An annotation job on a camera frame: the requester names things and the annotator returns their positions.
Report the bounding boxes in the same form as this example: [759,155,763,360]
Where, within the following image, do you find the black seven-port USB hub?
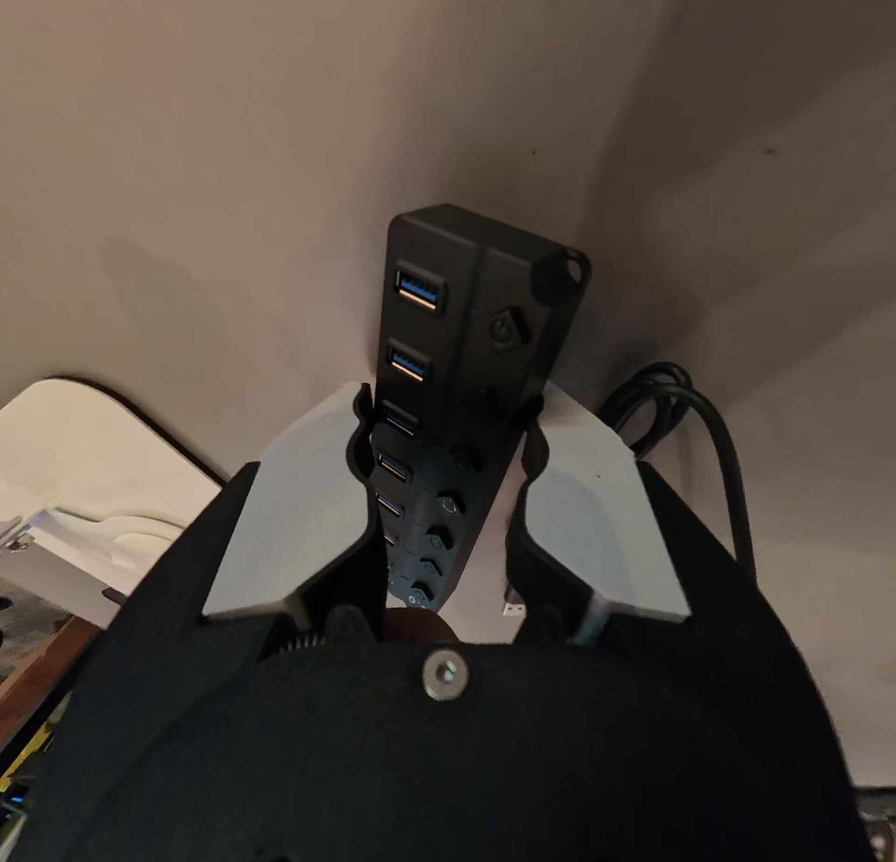
[502,363,761,619]

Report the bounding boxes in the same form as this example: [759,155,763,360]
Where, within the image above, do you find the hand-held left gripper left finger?
[203,382,387,628]

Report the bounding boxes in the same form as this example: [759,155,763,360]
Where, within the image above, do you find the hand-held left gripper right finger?
[507,382,693,647]

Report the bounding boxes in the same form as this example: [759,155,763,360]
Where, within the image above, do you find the white document stand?
[0,377,228,628]

